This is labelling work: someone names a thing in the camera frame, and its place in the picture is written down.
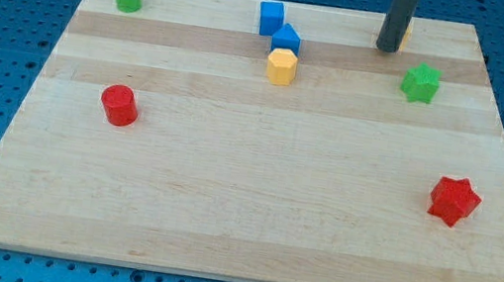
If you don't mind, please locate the yellow hexagon block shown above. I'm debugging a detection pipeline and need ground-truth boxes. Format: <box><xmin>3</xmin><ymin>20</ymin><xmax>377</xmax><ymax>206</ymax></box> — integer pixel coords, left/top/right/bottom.
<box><xmin>266</xmin><ymin>48</ymin><xmax>298</xmax><ymax>86</ymax></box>

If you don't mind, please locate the light wooden board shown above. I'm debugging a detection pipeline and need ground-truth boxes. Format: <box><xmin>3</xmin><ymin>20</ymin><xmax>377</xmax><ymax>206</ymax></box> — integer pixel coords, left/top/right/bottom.
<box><xmin>0</xmin><ymin>0</ymin><xmax>504</xmax><ymax>282</ymax></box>

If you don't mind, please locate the blue pentagon block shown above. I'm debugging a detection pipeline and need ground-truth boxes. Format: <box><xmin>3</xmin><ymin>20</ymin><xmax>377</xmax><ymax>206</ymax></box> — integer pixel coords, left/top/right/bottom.
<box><xmin>270</xmin><ymin>23</ymin><xmax>301</xmax><ymax>55</ymax></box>

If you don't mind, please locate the blue cube block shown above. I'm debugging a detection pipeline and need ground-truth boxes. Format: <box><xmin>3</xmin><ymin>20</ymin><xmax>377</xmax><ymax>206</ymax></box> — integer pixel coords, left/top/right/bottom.
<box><xmin>258</xmin><ymin>1</ymin><xmax>285</xmax><ymax>37</ymax></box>

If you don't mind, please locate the red cylinder block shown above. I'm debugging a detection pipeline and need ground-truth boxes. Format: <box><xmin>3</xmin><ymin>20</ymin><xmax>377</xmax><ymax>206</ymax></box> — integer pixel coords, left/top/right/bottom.
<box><xmin>101</xmin><ymin>84</ymin><xmax>138</xmax><ymax>127</ymax></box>

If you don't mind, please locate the green star block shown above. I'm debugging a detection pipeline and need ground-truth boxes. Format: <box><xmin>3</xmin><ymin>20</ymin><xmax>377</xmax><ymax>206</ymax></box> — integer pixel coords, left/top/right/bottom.
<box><xmin>400</xmin><ymin>62</ymin><xmax>443</xmax><ymax>104</ymax></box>

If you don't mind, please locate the yellow block behind rod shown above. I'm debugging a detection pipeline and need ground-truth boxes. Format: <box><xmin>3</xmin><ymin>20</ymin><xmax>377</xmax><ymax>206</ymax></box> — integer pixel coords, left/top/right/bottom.
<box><xmin>398</xmin><ymin>25</ymin><xmax>413</xmax><ymax>52</ymax></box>

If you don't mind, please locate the dark grey cylindrical pointer rod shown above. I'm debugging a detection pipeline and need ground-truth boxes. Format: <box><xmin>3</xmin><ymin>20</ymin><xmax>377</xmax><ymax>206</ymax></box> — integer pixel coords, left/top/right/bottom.
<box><xmin>375</xmin><ymin>0</ymin><xmax>419</xmax><ymax>53</ymax></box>

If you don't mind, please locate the red star block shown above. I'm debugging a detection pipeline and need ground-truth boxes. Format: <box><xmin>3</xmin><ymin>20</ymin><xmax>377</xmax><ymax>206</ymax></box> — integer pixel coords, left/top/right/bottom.
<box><xmin>427</xmin><ymin>176</ymin><xmax>481</xmax><ymax>228</ymax></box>

